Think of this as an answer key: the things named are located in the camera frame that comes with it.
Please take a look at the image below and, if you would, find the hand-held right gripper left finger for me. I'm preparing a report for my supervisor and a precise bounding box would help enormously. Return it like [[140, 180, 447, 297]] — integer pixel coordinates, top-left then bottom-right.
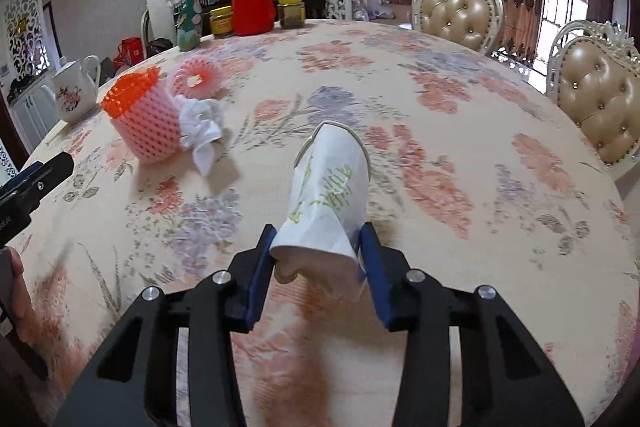
[[52, 223, 277, 427]]

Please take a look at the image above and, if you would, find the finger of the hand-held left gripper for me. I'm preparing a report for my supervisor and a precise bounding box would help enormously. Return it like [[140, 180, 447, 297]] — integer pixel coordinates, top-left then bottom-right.
[[0, 189, 41, 215], [0, 152, 76, 198]]

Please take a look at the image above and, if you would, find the pink foam ring net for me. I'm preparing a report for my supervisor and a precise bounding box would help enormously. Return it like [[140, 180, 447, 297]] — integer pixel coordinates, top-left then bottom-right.
[[170, 57, 226, 100]]

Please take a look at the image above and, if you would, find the green patterned bottle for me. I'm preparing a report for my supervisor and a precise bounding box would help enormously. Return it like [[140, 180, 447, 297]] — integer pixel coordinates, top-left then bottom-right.
[[176, 0, 202, 52]]

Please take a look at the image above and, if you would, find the yellow label glass jar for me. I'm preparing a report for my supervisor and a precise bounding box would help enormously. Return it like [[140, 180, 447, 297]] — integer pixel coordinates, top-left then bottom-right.
[[209, 5, 236, 38]]

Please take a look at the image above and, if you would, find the red thermos jug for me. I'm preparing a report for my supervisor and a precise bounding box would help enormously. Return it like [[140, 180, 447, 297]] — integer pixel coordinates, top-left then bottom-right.
[[231, 0, 277, 36]]

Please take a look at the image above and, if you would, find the beige tufted white chair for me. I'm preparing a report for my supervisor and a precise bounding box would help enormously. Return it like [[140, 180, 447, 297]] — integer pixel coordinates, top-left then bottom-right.
[[411, 0, 506, 56], [545, 21, 640, 168]]

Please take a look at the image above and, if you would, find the red gift bag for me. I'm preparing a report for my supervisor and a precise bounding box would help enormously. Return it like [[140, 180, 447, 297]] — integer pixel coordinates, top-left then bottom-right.
[[114, 37, 143, 75]]

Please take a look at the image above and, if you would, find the white printed paper packet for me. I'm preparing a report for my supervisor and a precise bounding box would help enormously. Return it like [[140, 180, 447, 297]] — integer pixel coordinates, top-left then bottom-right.
[[270, 121, 372, 303]]

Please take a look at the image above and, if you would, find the dark pickle glass jar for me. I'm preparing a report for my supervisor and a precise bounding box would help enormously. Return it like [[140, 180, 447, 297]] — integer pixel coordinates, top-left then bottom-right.
[[277, 0, 307, 30]]

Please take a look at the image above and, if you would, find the red framed window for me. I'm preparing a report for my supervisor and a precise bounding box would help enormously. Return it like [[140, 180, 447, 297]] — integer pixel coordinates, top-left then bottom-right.
[[532, 0, 591, 80]]

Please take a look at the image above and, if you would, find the person's left hand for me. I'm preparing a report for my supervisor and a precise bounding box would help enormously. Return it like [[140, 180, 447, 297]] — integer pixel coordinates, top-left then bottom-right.
[[7, 248, 36, 343]]

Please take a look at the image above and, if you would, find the white floral teapot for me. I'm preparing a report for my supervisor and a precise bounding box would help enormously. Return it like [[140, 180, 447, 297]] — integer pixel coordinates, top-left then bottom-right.
[[42, 55, 101, 124]]

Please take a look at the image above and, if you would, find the white cabinet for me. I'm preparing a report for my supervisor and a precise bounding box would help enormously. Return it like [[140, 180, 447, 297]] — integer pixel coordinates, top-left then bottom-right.
[[10, 82, 61, 148]]

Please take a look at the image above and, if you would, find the floral tablecloth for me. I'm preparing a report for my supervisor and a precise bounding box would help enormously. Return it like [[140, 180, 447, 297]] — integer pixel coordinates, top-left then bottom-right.
[[10, 19, 640, 427]]

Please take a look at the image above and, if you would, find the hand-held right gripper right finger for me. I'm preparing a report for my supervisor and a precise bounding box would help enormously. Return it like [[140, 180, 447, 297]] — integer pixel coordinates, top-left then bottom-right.
[[359, 222, 586, 427]]

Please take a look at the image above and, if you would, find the black piano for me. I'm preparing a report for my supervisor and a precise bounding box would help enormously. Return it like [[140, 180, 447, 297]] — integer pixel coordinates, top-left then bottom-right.
[[172, 0, 328, 42]]

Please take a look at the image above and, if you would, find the orange pink foam net sleeve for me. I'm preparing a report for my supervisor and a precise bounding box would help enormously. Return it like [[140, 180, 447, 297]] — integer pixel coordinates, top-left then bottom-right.
[[100, 67, 183, 165]]

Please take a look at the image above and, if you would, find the crumpled white tissue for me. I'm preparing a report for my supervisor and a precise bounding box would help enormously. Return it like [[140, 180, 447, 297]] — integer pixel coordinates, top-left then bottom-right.
[[177, 99, 227, 175]]

